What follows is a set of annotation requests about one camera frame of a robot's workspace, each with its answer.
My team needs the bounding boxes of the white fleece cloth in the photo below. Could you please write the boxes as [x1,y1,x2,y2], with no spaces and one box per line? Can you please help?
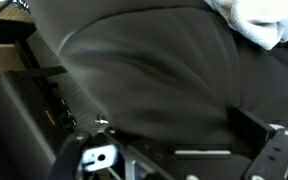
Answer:
[203,0,288,52]

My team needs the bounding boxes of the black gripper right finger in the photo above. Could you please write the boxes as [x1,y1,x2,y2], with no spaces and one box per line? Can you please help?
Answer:
[243,127,288,180]

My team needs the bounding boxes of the dark grey cloth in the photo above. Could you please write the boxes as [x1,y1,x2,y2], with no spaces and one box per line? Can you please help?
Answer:
[28,0,288,148]

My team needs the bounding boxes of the black amplifier with knobs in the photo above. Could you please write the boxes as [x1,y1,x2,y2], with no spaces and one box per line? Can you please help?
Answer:
[0,70,79,180]

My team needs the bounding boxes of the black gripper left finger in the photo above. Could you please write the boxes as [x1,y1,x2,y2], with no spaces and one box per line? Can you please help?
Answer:
[48,129,120,180]

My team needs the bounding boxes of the grey ribbed panel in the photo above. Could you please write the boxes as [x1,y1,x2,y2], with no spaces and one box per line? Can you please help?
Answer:
[26,30,100,132]

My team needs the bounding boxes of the brown cardboard box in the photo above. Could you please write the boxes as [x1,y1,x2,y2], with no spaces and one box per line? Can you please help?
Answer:
[0,43,28,89]

